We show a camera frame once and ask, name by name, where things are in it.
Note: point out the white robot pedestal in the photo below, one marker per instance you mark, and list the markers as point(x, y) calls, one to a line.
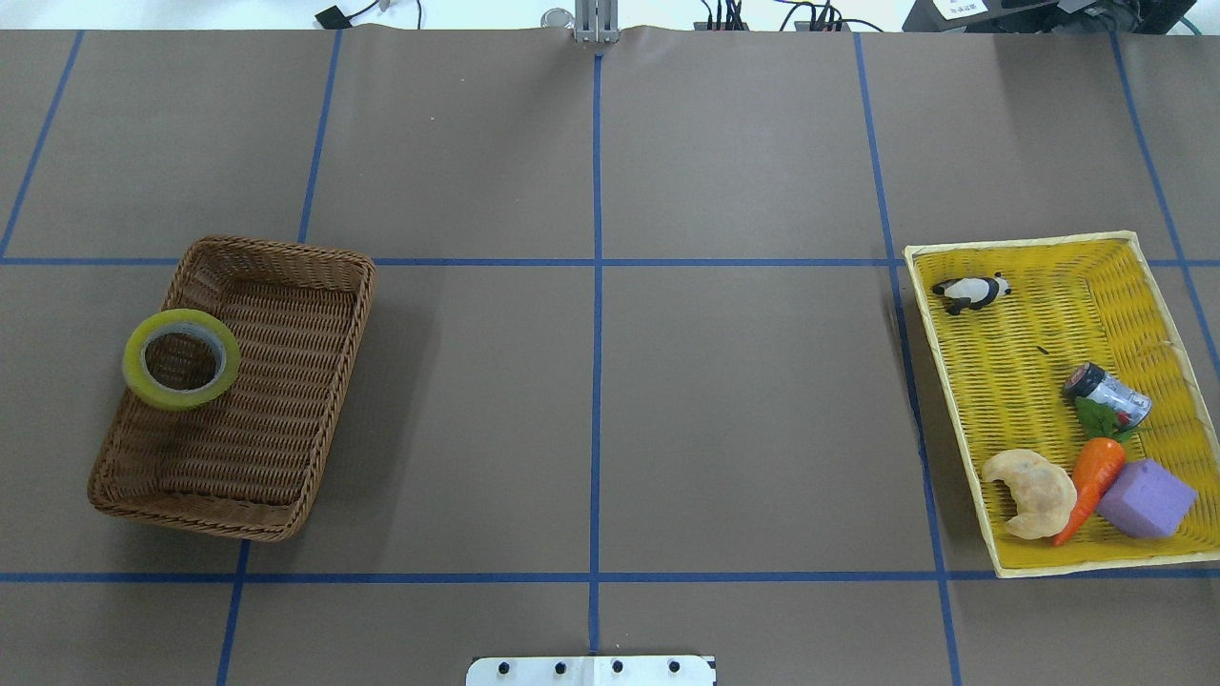
point(593, 670)

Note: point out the black orange usb hub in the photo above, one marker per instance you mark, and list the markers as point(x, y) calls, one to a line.
point(721, 22)

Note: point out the small glass jar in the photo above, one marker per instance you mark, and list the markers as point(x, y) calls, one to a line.
point(1092, 382)

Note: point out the yellow woven basket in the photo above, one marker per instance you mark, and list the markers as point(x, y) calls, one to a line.
point(1085, 297)

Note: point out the small black device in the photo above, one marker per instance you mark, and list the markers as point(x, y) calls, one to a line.
point(333, 18)

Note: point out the purple foam cube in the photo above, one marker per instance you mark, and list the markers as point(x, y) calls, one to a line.
point(1147, 501)

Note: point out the toy croissant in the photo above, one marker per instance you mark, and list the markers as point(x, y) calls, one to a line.
point(1043, 493)

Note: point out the yellow tape roll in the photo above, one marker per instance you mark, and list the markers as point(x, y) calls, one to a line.
point(195, 324)

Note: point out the toy panda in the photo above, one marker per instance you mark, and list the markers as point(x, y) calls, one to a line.
point(972, 293)

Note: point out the aluminium frame post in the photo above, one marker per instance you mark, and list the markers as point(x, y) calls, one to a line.
point(597, 21)

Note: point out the brown wicker basket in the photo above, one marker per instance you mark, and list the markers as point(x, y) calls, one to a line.
point(249, 464)

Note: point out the orange toy carrot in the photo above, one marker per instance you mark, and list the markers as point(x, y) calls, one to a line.
point(1099, 463)

